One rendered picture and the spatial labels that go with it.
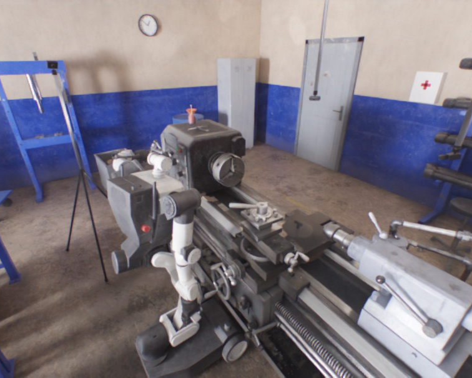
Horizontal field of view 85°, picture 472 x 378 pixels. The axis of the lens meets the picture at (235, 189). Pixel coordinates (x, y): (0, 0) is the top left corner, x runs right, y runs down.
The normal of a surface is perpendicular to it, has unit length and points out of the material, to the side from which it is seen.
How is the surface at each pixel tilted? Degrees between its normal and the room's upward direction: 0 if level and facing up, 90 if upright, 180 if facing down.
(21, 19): 90
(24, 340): 0
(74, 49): 90
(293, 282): 0
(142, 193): 92
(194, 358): 0
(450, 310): 82
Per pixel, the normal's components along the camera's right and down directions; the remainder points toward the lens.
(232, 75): 0.55, 0.38
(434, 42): -0.83, 0.25
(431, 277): 0.00, -0.89
